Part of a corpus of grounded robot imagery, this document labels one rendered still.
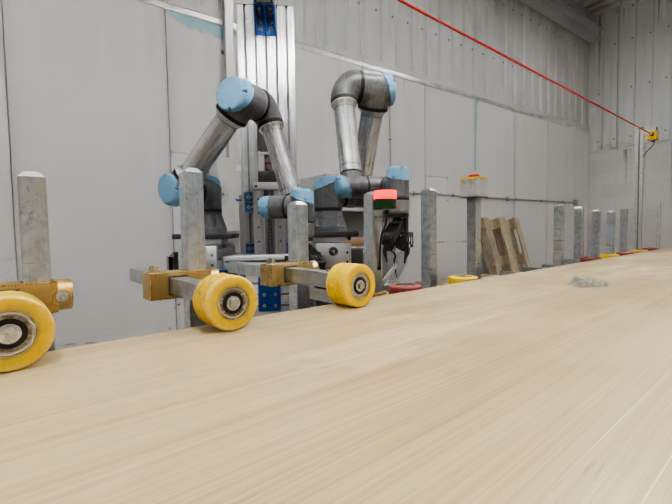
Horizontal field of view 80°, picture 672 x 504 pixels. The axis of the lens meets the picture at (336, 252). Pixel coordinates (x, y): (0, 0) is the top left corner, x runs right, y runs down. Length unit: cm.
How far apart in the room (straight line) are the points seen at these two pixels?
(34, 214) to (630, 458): 76
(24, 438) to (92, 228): 308
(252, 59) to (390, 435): 181
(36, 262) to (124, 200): 270
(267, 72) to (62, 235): 203
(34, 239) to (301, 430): 57
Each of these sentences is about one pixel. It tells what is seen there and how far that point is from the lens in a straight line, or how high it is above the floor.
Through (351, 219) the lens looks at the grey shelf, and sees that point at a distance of 433.
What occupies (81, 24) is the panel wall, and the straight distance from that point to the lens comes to 373.
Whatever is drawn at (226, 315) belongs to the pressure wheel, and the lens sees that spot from 60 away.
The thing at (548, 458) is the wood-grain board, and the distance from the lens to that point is 31.
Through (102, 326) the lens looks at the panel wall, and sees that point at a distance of 349.
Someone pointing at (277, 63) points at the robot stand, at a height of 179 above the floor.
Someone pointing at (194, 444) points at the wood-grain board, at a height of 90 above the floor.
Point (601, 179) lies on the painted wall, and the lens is 905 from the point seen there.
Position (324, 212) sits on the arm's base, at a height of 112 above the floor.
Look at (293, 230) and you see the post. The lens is 94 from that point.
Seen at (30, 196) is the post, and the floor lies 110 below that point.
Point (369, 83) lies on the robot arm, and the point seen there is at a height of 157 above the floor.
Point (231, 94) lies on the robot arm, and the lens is 144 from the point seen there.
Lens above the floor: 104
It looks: 3 degrees down
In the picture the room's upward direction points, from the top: 1 degrees counter-clockwise
